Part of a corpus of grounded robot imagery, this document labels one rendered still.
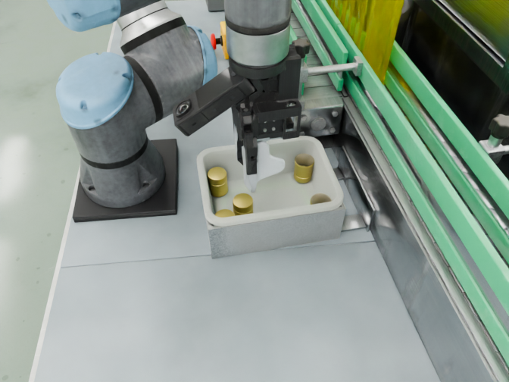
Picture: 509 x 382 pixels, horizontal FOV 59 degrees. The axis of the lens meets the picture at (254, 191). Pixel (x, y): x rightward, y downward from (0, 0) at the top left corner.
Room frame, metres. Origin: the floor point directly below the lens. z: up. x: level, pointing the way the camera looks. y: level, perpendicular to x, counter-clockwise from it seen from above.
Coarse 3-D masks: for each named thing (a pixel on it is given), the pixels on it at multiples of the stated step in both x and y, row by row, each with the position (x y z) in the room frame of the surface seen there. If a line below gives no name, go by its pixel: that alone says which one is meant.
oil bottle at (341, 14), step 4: (336, 0) 0.85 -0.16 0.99; (340, 0) 0.83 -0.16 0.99; (344, 0) 0.82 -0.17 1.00; (336, 4) 0.85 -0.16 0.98; (340, 4) 0.83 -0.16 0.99; (344, 4) 0.82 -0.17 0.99; (336, 8) 0.85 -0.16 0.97; (340, 8) 0.83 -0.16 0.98; (344, 8) 0.82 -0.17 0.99; (336, 12) 0.84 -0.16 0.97; (340, 12) 0.82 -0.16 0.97; (344, 12) 0.81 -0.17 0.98; (336, 16) 0.84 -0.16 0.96; (340, 16) 0.82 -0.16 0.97; (344, 16) 0.81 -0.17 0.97; (340, 20) 0.82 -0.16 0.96; (344, 20) 0.81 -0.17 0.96
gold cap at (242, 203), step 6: (234, 198) 0.49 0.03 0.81; (240, 198) 0.49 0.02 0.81; (246, 198) 0.49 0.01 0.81; (234, 204) 0.48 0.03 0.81; (240, 204) 0.48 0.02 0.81; (246, 204) 0.48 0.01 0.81; (252, 204) 0.48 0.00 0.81; (234, 210) 0.48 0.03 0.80; (240, 210) 0.47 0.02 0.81; (246, 210) 0.47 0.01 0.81; (252, 210) 0.48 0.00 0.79
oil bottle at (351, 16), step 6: (348, 0) 0.80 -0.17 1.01; (354, 0) 0.77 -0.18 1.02; (348, 6) 0.80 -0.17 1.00; (354, 6) 0.77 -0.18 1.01; (348, 12) 0.79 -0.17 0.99; (354, 12) 0.77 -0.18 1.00; (348, 18) 0.79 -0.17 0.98; (354, 18) 0.76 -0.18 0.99; (348, 24) 0.78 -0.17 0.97; (354, 24) 0.76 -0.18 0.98; (348, 30) 0.78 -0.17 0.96
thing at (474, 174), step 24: (408, 72) 0.65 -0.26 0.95; (408, 96) 0.64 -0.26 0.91; (432, 96) 0.57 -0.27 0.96; (432, 120) 0.56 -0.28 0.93; (456, 120) 0.51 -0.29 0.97; (432, 144) 0.53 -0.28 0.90; (456, 144) 0.48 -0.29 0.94; (456, 168) 0.47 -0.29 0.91; (480, 168) 0.43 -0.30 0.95; (480, 192) 0.41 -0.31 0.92; (504, 192) 0.38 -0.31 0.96; (480, 216) 0.39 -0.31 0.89; (504, 216) 0.36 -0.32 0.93; (504, 240) 0.34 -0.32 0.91
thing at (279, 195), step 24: (288, 144) 0.61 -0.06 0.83; (312, 144) 0.60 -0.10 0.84; (240, 168) 0.58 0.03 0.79; (288, 168) 0.60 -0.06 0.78; (240, 192) 0.55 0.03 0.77; (264, 192) 0.55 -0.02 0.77; (288, 192) 0.55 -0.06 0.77; (312, 192) 0.55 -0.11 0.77; (336, 192) 0.48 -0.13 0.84; (216, 216) 0.43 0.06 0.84; (240, 216) 0.43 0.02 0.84; (264, 216) 0.43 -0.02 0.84; (288, 216) 0.44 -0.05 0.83
